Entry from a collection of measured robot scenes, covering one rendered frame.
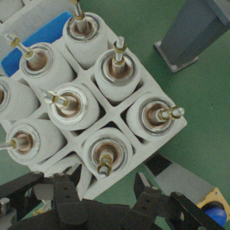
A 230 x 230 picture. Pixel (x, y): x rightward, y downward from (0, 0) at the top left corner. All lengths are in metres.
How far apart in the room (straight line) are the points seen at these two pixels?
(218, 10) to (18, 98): 0.46
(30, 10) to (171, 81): 0.55
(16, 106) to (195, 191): 0.38
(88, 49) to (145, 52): 0.33
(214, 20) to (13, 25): 0.56
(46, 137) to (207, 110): 0.58
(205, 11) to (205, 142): 0.45
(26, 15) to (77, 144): 0.43
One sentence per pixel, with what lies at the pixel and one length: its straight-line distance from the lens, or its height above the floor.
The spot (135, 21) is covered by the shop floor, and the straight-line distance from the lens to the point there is 0.67.
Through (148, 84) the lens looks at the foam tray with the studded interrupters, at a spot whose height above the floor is 0.18.
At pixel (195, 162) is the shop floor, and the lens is 0.61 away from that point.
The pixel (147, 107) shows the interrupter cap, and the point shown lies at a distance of 0.25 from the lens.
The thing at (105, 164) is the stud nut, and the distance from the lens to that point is 0.17.
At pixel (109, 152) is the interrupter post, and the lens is 0.22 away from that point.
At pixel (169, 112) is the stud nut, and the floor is 0.33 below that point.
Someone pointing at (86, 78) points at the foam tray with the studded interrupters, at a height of 0.18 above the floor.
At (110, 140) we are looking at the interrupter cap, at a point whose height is 0.25.
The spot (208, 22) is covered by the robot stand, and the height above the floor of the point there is 0.25.
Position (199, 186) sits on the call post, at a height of 0.29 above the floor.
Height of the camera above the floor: 0.49
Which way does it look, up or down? 86 degrees down
